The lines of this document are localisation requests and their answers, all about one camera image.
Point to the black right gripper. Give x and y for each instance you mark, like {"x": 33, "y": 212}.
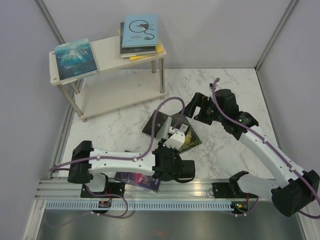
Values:
{"x": 198, "y": 99}

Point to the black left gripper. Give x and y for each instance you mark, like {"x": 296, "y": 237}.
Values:
{"x": 160, "y": 143}

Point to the black folder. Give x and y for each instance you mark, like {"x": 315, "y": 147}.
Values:
{"x": 159, "y": 121}

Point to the green forest Alice book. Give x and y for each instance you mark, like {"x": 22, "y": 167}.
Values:
{"x": 191, "y": 138}

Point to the purple nebula cover book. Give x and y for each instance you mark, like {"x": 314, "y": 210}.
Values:
{"x": 139, "y": 180}

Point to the yellow book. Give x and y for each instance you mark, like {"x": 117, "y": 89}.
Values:
{"x": 159, "y": 50}

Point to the dark blue Wuthering Heights book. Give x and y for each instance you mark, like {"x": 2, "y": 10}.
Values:
{"x": 134, "y": 51}

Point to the light blue Hemingway book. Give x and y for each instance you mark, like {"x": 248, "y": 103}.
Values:
{"x": 140, "y": 30}

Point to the teal ocean cover book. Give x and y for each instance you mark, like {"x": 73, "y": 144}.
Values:
{"x": 75, "y": 60}

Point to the pale green file folder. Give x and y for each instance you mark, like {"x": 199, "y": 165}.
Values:
{"x": 164, "y": 130}

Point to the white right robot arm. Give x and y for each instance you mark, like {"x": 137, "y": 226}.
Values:
{"x": 291, "y": 189}

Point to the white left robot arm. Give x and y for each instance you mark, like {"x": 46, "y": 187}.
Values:
{"x": 90, "y": 166}

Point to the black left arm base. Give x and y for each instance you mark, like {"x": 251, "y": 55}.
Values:
{"x": 112, "y": 190}

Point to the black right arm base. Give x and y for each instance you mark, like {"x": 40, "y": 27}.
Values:
{"x": 222, "y": 190}

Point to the white two-tier shelf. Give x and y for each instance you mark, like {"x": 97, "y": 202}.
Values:
{"x": 119, "y": 82}

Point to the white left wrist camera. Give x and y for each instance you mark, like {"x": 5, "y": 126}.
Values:
{"x": 176, "y": 133}

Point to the aluminium rail frame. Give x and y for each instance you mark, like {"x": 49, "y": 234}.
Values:
{"x": 198, "y": 189}

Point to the white slotted cable duct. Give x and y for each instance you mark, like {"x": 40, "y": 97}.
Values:
{"x": 139, "y": 205}

